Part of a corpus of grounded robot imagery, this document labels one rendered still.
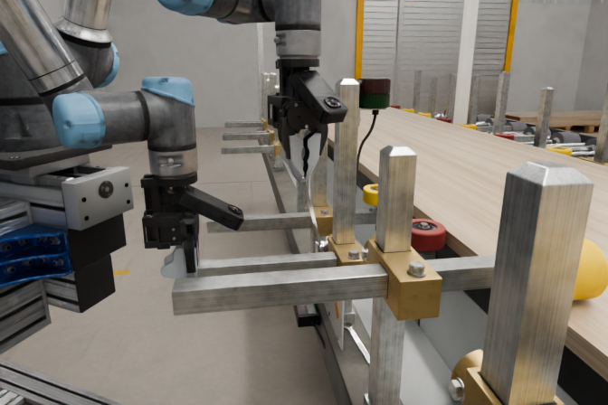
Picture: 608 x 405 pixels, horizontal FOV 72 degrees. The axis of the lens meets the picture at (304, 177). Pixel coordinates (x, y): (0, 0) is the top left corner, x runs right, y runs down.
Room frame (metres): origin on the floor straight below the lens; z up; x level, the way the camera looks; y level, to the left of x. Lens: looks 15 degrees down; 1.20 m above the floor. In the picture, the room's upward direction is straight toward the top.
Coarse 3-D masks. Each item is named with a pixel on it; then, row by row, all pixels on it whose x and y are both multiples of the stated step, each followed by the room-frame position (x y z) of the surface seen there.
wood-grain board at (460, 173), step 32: (384, 128) 1.99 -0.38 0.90; (416, 128) 1.99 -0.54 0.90; (448, 128) 1.99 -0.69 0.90; (448, 160) 1.31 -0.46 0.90; (480, 160) 1.31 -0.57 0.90; (512, 160) 1.31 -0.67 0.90; (544, 160) 1.31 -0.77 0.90; (576, 160) 1.31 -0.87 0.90; (416, 192) 0.97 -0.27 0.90; (448, 192) 0.97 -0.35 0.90; (480, 192) 0.97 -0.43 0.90; (448, 224) 0.76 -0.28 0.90; (480, 224) 0.76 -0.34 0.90; (576, 320) 0.44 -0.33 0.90; (576, 352) 0.42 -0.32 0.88
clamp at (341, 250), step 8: (328, 240) 0.76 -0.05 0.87; (328, 248) 0.76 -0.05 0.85; (336, 248) 0.71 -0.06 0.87; (344, 248) 0.71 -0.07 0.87; (352, 248) 0.71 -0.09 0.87; (360, 248) 0.71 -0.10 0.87; (336, 256) 0.70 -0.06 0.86; (344, 256) 0.68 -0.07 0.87; (360, 256) 0.68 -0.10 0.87; (344, 264) 0.66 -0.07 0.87; (352, 264) 0.66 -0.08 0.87; (360, 264) 0.66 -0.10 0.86
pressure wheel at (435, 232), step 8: (416, 224) 0.75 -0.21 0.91; (424, 224) 0.73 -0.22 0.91; (432, 224) 0.75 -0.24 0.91; (440, 224) 0.74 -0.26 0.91; (416, 232) 0.70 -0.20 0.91; (424, 232) 0.70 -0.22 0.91; (432, 232) 0.70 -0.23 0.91; (440, 232) 0.70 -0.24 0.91; (416, 240) 0.70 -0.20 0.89; (424, 240) 0.69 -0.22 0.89; (432, 240) 0.69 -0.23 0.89; (440, 240) 0.70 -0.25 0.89; (416, 248) 0.70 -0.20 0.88; (424, 248) 0.69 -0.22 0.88; (432, 248) 0.69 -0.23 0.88; (440, 248) 0.70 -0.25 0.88
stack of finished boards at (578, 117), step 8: (512, 112) 7.97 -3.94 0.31; (520, 112) 7.97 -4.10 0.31; (528, 112) 7.97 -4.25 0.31; (536, 112) 7.97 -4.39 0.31; (552, 112) 7.97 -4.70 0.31; (560, 112) 7.97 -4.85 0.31; (568, 112) 7.97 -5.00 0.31; (576, 112) 7.97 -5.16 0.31; (584, 112) 7.97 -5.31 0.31; (592, 112) 7.97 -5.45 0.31; (600, 112) 7.97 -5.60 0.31; (520, 120) 7.24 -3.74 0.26; (528, 120) 7.27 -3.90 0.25; (536, 120) 7.30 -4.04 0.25; (552, 120) 7.35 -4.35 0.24; (560, 120) 7.38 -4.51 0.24; (568, 120) 7.41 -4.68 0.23; (576, 120) 7.45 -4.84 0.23; (584, 120) 7.47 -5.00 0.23; (592, 120) 7.50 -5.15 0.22; (600, 120) 7.53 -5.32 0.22
